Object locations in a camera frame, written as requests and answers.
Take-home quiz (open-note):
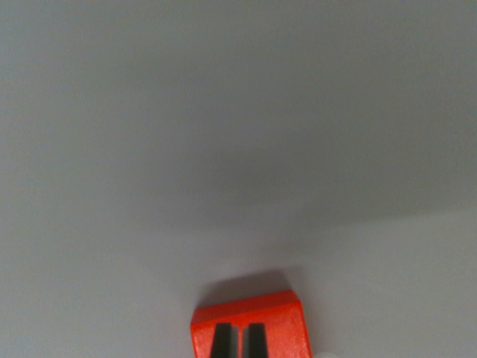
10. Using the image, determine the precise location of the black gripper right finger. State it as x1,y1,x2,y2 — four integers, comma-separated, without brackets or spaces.
241,322,270,358

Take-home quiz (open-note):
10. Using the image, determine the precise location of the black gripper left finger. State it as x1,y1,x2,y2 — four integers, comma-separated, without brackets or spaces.
209,322,239,358

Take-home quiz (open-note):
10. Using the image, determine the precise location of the red cube block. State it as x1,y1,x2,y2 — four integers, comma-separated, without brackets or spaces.
189,289,312,358

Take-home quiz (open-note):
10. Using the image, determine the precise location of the gray plastic tray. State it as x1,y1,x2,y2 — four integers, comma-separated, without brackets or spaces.
0,0,477,358

